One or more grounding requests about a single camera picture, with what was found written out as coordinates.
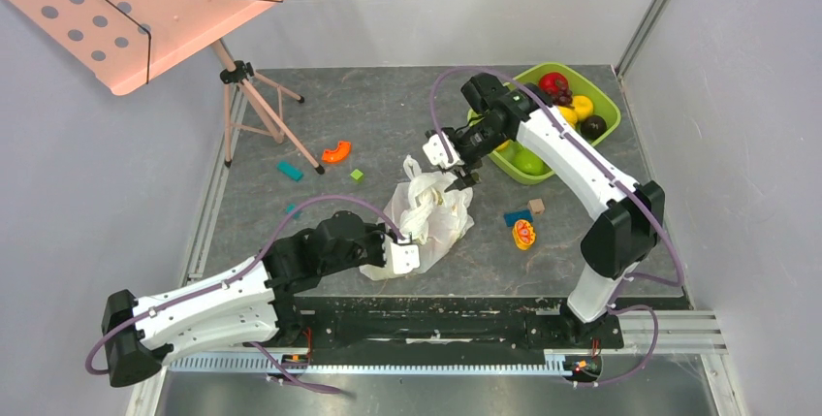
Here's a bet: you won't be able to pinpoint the white plastic bag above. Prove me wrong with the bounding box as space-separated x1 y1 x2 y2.
360 156 474 281

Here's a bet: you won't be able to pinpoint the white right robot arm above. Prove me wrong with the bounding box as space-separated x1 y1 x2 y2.
424 68 665 346

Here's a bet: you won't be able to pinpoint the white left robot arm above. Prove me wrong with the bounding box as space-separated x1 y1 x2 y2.
101 211 417 388

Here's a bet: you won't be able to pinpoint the yellow fake lemon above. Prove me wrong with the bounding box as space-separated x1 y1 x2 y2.
494 140 512 152

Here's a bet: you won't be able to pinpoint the green fake apple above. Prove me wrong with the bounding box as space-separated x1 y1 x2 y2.
511 148 548 176

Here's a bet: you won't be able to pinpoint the red fake apple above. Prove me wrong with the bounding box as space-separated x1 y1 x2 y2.
538 72 570 95

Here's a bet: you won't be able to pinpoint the upper fake banana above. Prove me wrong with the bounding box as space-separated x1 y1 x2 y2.
557 106 578 128

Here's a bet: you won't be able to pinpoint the purple fake grapes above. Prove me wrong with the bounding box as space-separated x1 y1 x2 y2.
551 89 573 108

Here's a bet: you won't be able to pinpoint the small yellow fake fruit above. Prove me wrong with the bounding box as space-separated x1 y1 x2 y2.
572 95 594 122

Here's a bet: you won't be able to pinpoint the dark fake plum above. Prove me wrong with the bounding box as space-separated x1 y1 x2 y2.
579 114 608 142

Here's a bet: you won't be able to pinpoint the green plastic tray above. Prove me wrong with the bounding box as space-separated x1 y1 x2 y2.
490 62 621 185

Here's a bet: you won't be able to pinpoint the blue toy brick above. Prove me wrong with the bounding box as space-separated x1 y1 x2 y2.
503 208 533 228

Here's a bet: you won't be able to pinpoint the small green cube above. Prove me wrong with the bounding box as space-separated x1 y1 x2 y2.
350 169 364 182

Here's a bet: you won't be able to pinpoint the small wooden cube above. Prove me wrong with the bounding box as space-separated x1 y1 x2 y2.
527 198 546 215

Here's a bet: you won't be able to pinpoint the yellow orange toy piece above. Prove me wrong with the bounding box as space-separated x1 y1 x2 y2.
512 219 536 251

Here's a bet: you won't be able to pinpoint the small teal cube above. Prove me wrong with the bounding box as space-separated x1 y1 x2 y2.
286 204 300 219

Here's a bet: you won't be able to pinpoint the orange curved toy block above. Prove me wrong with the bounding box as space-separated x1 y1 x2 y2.
322 141 352 164

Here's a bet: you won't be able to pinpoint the teal rectangular block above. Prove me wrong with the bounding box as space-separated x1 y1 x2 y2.
276 161 304 181

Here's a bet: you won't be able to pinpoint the pink music stand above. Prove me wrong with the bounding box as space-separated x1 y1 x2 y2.
5 0 295 142

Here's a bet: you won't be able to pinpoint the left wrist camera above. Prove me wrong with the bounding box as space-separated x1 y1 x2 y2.
384 238 421 276

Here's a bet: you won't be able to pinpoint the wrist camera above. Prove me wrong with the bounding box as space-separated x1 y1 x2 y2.
384 238 421 276
422 131 463 171

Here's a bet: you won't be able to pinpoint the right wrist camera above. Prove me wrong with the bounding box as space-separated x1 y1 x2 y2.
422 131 463 171

